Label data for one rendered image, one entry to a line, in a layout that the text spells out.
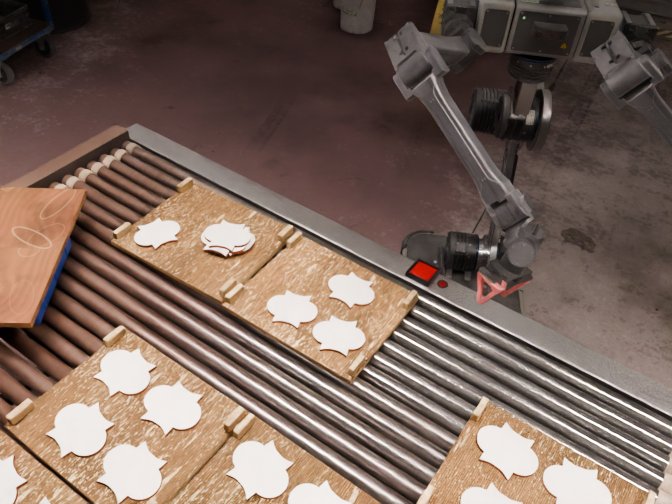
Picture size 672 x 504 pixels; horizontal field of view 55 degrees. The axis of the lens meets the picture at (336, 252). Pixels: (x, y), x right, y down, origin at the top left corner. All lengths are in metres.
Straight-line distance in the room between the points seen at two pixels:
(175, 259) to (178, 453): 0.60
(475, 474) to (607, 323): 1.87
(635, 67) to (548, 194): 2.37
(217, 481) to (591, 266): 2.50
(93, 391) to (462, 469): 0.86
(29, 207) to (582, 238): 2.71
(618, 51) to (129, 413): 1.36
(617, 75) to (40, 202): 1.52
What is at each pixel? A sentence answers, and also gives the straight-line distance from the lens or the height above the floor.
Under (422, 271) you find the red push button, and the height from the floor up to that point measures 0.93.
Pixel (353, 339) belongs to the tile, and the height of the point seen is 0.95.
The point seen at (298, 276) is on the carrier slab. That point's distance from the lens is 1.80.
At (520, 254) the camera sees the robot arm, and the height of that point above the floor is 1.33.
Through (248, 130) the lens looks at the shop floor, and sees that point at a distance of 4.08.
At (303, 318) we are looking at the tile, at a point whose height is 0.95.
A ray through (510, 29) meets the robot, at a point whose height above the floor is 1.45.
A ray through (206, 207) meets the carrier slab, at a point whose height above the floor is 0.94.
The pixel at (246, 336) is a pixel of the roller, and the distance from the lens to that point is 1.69.
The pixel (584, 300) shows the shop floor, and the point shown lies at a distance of 3.32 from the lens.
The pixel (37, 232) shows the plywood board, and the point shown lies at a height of 1.04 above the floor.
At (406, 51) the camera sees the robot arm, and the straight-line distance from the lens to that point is 1.50.
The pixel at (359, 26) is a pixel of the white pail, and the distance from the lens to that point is 5.29.
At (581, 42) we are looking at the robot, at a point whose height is 1.44.
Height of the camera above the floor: 2.23
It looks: 44 degrees down
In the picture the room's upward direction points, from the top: 5 degrees clockwise
